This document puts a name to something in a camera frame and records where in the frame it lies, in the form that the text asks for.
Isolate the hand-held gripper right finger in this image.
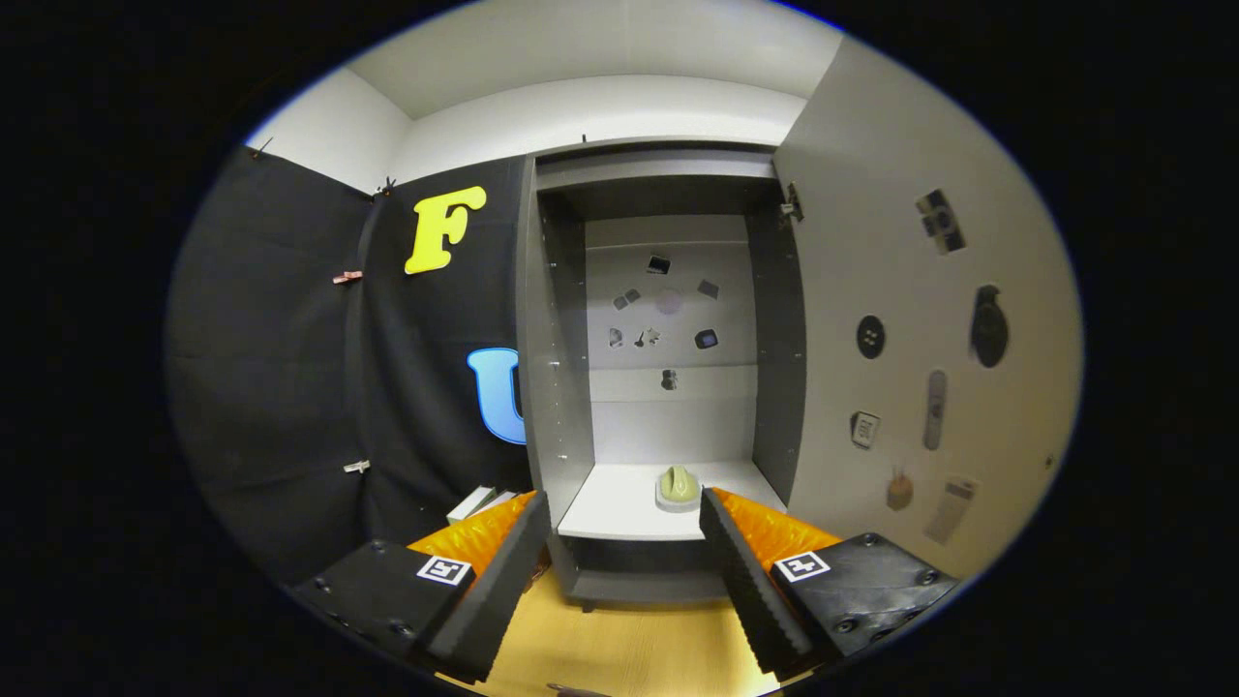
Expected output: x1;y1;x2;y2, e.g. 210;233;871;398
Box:
699;487;961;681

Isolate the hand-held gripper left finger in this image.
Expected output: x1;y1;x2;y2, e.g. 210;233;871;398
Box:
290;489;553;683

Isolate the green object with grey base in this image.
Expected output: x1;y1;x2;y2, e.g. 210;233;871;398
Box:
655;465;703;512

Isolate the beige cabinet door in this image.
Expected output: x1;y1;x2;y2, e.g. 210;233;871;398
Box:
771;34;1085;582

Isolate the green and white book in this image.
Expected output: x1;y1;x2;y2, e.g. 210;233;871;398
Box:
446;485;498;525

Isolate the white cabinet shelf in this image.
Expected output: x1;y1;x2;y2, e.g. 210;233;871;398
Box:
557;460;787;541

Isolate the grey cabinet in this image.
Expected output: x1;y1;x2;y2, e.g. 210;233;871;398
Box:
516;136;809;613

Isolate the black backdrop cloth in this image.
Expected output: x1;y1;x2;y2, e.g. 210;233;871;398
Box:
165;145;535;591

